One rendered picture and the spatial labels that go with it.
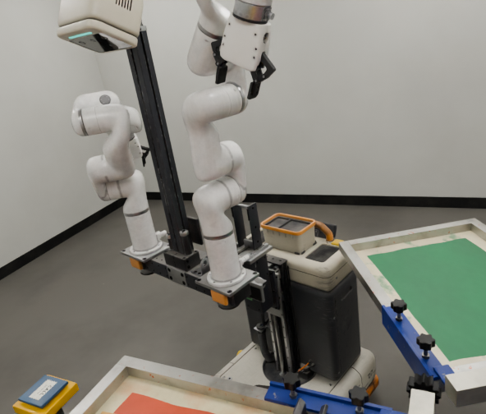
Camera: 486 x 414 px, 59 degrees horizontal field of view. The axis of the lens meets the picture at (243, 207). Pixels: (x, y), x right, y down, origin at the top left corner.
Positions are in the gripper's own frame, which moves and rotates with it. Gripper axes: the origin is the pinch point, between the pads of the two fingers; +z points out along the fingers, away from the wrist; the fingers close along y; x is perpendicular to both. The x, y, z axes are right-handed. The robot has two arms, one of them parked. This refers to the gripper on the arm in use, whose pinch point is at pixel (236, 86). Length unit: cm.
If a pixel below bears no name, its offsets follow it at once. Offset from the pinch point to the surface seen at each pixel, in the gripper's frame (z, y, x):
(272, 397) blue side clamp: 62, -40, 19
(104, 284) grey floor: 265, 153, -96
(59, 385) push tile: 90, 14, 41
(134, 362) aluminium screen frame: 81, 0, 26
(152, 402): 79, -13, 32
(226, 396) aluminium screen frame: 70, -30, 22
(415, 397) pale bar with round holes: 45, -66, 7
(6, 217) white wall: 267, 286, -87
